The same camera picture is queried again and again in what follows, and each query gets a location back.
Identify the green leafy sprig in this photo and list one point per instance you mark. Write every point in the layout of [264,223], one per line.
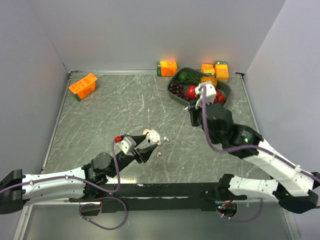
[193,80]

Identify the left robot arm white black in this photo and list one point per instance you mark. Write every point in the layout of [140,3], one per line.
[18,190]

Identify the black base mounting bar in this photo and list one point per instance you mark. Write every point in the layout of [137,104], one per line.
[167,196]

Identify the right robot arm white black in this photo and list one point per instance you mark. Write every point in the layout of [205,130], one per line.
[289,185]

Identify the green lime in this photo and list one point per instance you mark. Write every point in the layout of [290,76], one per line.
[183,77]

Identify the orange juice carton left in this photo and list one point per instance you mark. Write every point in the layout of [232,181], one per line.
[83,87]

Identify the beige earbud charging case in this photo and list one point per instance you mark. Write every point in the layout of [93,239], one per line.
[147,131]

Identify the orange spiky fruit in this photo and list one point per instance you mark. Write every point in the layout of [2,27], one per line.
[211,79]

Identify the red apple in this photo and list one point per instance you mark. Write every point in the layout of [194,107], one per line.
[191,92]

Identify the purple grape bunch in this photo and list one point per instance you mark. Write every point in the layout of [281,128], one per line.
[177,89]

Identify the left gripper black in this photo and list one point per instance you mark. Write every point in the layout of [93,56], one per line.
[144,153]

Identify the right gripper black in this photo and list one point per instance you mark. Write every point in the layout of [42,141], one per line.
[193,112]

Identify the red cherry bunch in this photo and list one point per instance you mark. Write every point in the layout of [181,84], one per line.
[219,98]

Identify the orange juice carton centre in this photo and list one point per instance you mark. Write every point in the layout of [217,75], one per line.
[166,68]

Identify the dark grey fruit tray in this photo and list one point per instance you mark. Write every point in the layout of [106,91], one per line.
[221,86]

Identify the white earbud charging case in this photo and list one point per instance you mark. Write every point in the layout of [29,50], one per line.
[153,136]

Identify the orange juice carton lying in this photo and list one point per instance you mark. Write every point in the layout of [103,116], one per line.
[208,69]

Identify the orange juice carton right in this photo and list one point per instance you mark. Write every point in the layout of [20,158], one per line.
[221,71]

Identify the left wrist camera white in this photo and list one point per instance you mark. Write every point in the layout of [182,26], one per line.
[127,145]

